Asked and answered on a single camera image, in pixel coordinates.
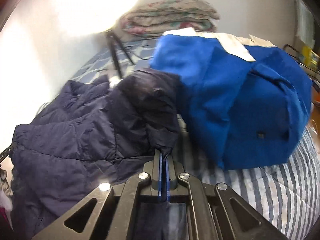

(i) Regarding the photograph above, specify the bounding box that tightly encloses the yellow box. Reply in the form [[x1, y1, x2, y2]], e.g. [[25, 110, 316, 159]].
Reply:
[[300, 45, 320, 68]]

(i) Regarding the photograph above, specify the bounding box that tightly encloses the black metal rack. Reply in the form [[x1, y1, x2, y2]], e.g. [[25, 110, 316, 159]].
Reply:
[[282, 44, 320, 77]]

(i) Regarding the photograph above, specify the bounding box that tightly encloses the ring light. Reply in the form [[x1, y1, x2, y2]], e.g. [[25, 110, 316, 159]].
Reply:
[[49, 0, 149, 39]]

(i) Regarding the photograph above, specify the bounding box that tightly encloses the blue striped duvet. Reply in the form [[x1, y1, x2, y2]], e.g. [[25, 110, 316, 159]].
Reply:
[[172, 115, 320, 233]]

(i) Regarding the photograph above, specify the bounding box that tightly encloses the blue plaid bed sheet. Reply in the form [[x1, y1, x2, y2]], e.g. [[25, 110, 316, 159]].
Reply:
[[71, 37, 162, 85]]

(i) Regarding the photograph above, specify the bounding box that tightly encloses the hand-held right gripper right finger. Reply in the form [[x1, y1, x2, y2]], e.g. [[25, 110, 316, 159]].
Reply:
[[164, 152, 288, 240]]

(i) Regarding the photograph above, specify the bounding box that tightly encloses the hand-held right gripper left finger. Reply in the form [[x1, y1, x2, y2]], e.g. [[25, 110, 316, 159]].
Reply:
[[32, 149, 164, 240]]

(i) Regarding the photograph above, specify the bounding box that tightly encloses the folded floral blanket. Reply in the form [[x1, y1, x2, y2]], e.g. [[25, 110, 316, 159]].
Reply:
[[120, 0, 220, 36]]

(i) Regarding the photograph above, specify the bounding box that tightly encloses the black tripod stand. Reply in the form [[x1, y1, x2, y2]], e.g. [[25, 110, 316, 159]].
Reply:
[[105, 29, 137, 80]]

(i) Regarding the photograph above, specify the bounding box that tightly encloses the blue garment with white trim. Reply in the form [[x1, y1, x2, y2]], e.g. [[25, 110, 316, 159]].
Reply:
[[149, 27, 313, 172]]

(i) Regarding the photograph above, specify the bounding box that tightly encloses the navy puffer jacket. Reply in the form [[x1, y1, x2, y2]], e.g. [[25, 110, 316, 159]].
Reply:
[[11, 67, 182, 240]]

